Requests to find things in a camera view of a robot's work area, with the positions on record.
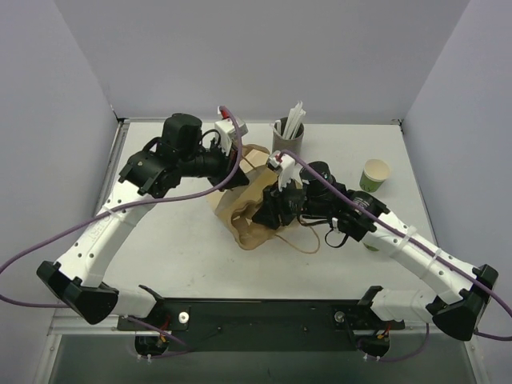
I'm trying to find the brown paper bag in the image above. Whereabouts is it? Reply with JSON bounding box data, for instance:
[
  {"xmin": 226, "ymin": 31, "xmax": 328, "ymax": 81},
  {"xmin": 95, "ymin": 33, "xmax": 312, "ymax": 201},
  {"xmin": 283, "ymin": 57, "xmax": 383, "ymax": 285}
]
[{"xmin": 206, "ymin": 144, "xmax": 321, "ymax": 254}]

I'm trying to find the green paper coffee cup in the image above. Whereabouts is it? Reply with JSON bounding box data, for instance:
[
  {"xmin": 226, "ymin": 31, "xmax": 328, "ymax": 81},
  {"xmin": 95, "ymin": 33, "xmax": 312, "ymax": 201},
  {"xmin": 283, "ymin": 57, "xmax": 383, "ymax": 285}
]
[{"xmin": 362, "ymin": 242, "xmax": 380, "ymax": 252}]

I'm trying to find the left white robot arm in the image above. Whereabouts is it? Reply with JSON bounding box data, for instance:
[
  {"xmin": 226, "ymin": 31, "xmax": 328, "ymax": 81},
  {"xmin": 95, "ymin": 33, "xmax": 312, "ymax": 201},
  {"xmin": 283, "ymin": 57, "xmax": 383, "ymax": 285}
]
[{"xmin": 37, "ymin": 109, "xmax": 249, "ymax": 330}]

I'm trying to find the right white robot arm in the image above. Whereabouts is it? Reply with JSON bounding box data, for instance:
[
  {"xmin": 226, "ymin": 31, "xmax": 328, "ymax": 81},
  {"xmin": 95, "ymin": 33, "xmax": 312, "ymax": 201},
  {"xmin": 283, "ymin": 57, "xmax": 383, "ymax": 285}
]
[{"xmin": 253, "ymin": 154, "xmax": 498, "ymax": 341}]

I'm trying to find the grey straw holder cup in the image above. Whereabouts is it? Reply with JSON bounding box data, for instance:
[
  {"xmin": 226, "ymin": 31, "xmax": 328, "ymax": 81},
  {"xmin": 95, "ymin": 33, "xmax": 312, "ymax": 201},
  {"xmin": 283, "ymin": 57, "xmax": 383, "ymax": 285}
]
[{"xmin": 272, "ymin": 118, "xmax": 305, "ymax": 154}]

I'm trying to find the white wrapped straw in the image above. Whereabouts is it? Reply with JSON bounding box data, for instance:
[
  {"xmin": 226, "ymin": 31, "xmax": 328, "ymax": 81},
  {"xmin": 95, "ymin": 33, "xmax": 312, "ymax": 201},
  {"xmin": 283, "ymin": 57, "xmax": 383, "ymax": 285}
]
[{"xmin": 282, "ymin": 101, "xmax": 306, "ymax": 140}]

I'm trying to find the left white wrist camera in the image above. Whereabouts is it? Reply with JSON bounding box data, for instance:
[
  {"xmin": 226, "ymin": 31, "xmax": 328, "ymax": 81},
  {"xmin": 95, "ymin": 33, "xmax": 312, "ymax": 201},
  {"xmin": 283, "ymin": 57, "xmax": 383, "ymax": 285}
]
[{"xmin": 214, "ymin": 107, "xmax": 248, "ymax": 157}]

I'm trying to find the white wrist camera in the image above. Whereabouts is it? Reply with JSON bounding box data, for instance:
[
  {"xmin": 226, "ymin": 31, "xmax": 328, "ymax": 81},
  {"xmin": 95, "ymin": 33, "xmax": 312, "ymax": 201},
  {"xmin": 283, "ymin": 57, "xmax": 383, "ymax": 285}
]
[
  {"xmin": 214, "ymin": 107, "xmax": 248, "ymax": 157},
  {"xmin": 266, "ymin": 150, "xmax": 296, "ymax": 192}
]

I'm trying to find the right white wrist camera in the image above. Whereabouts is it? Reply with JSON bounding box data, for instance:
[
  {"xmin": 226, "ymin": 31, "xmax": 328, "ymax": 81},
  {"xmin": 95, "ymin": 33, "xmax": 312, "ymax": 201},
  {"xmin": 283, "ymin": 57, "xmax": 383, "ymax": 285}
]
[{"xmin": 266, "ymin": 150, "xmax": 296, "ymax": 192}]

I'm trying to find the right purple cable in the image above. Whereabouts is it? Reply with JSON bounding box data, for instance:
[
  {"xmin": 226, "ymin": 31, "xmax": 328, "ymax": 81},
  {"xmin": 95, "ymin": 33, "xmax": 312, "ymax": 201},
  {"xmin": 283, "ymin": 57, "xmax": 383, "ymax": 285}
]
[{"xmin": 278, "ymin": 150, "xmax": 512, "ymax": 363}]

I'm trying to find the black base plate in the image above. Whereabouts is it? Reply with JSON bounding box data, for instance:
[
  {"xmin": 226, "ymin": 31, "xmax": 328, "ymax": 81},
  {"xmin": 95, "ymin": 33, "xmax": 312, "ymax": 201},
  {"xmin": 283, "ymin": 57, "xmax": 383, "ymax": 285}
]
[{"xmin": 117, "ymin": 298, "xmax": 405, "ymax": 353}]

